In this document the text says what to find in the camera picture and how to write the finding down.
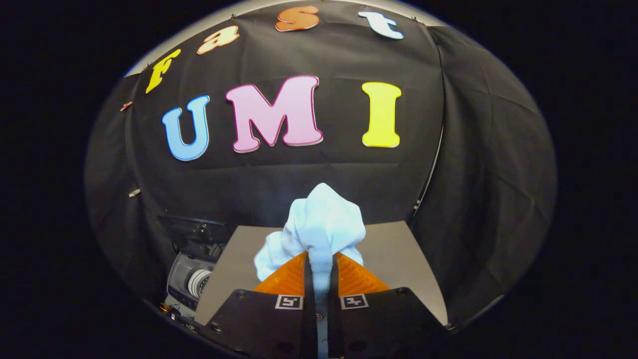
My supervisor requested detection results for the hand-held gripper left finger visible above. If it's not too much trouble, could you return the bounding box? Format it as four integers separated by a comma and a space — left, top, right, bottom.
197, 251, 318, 359

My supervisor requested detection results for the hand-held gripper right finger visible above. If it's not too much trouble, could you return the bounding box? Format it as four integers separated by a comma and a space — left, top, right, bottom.
326, 252, 450, 359

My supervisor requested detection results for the black backdrop cloth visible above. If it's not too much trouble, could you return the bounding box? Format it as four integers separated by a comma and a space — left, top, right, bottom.
84, 0, 558, 330

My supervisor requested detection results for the light blue polo shirt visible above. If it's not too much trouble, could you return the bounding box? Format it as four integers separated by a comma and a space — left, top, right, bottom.
254, 182, 367, 359

